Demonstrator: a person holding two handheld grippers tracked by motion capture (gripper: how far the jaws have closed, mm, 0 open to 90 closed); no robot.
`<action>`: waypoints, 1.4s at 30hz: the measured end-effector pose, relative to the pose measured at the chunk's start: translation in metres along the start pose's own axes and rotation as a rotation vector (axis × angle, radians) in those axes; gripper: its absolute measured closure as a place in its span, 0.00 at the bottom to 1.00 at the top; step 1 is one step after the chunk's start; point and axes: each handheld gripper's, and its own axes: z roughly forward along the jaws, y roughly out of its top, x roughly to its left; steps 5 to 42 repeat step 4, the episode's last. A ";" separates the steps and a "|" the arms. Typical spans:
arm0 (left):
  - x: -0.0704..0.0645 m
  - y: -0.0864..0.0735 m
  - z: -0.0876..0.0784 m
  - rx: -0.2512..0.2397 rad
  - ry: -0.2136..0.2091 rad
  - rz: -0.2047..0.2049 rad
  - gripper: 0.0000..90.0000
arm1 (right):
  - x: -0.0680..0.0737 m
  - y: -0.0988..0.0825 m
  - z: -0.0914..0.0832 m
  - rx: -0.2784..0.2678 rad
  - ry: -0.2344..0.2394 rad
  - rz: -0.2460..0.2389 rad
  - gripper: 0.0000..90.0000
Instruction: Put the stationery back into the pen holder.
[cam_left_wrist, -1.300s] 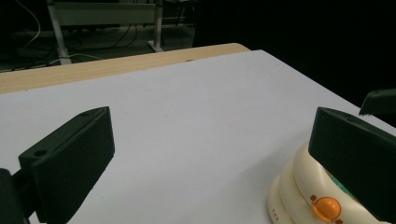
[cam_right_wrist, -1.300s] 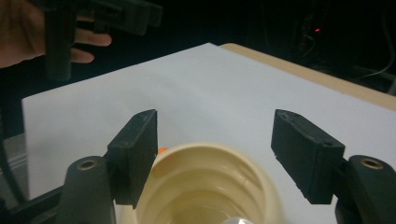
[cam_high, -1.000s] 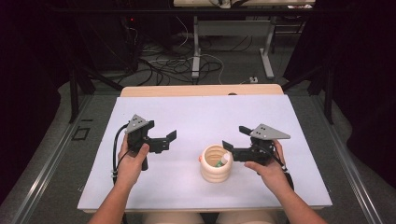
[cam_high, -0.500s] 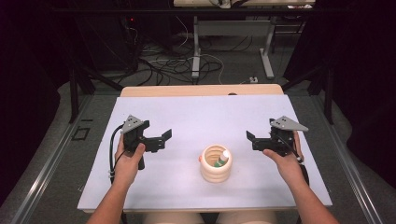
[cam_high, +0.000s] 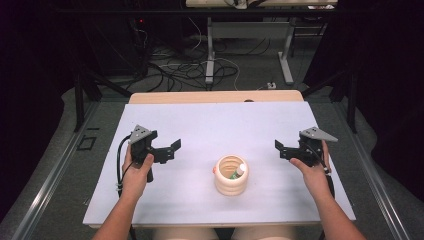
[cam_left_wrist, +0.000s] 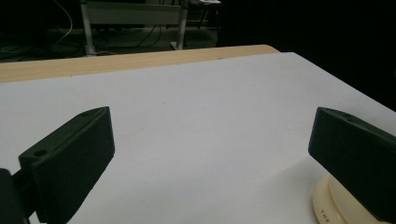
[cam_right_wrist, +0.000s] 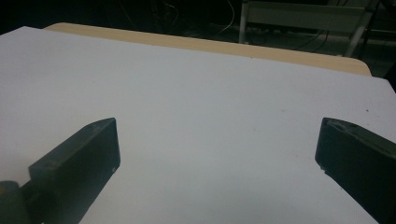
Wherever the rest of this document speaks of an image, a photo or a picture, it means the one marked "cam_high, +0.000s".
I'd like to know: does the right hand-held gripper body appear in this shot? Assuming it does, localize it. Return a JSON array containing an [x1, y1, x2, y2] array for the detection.
[[279, 126, 339, 168]]

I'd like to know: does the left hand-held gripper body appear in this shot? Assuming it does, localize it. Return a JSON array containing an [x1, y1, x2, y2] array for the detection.
[[127, 124, 176, 184]]

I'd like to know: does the white and green glue stick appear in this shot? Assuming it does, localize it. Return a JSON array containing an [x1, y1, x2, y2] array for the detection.
[[228, 162, 247, 181]]

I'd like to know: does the beige ringed pen holder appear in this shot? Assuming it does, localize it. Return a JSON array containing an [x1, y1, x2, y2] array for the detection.
[[212, 154, 250, 197]]

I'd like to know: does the person's left hand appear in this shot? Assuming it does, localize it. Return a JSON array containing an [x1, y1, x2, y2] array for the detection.
[[120, 144, 156, 202]]

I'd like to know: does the person's right hand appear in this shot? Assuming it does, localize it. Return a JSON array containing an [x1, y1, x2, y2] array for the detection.
[[288, 139, 333, 202]]

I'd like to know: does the black metal stand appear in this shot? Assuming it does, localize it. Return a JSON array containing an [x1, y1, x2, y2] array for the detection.
[[300, 64, 360, 135], [73, 64, 133, 133]]

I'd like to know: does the white table mat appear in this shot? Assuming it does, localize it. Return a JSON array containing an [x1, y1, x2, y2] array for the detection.
[[82, 101, 357, 228]]

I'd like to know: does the person's left leg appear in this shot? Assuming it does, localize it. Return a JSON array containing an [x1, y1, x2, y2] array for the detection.
[[151, 226, 220, 240]]

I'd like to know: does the person's leg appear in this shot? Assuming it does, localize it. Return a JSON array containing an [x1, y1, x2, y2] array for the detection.
[[151, 226, 220, 240], [230, 226, 297, 240]]

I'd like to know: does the person's right leg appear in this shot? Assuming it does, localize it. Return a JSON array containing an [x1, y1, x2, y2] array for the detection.
[[230, 226, 297, 240]]

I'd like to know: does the black cabinet with red light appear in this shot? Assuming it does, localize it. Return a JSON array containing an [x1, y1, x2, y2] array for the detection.
[[94, 15, 150, 77]]

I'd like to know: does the white-legged background desk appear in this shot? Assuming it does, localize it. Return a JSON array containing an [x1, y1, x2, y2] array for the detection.
[[185, 0, 338, 86]]

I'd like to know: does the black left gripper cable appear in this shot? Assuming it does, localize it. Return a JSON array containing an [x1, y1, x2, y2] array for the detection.
[[115, 134, 135, 198]]

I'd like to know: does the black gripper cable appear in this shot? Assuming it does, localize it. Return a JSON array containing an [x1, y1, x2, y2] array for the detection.
[[115, 134, 135, 198], [307, 142, 336, 202]]

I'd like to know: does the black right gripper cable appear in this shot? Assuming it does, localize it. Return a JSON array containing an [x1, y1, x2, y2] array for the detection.
[[307, 142, 336, 202]]

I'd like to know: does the tangle of black floor cables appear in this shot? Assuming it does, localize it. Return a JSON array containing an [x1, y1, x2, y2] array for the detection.
[[143, 35, 272, 93]]

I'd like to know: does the metal floor rail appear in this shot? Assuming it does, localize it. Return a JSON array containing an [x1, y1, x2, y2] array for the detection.
[[10, 101, 102, 240], [332, 101, 412, 240]]

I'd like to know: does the white floor cable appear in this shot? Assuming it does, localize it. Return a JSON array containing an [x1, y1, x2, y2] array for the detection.
[[187, 16, 242, 92]]

